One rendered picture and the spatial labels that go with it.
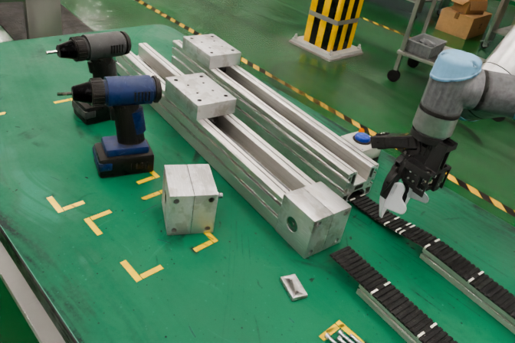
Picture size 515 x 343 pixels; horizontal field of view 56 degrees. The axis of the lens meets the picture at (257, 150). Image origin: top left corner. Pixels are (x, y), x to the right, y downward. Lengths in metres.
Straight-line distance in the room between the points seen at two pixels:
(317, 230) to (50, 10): 1.95
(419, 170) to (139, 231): 0.54
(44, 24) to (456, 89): 2.06
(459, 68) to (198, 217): 0.53
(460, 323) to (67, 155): 0.87
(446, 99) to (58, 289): 0.72
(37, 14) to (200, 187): 1.78
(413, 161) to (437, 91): 0.15
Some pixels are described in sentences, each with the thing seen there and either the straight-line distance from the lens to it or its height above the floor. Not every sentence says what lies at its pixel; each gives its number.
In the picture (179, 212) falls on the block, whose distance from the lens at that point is 0.91.
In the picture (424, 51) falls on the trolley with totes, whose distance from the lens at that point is 3.99.
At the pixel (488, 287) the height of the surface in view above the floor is 0.81.
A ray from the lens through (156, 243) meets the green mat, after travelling 0.93.
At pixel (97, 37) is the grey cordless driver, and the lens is 1.21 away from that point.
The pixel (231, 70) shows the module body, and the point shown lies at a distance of 1.46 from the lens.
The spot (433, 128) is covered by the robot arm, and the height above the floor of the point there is 1.05.
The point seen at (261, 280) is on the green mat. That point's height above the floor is 0.78.
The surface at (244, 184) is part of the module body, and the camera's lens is 1.05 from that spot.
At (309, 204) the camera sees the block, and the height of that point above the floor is 0.87.
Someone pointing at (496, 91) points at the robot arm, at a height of 1.14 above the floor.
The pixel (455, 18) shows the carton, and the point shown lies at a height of 0.18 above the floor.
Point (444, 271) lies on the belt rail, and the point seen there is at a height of 0.79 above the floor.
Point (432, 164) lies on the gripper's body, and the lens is 0.96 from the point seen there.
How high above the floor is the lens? 1.42
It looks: 32 degrees down
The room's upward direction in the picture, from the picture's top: 11 degrees clockwise
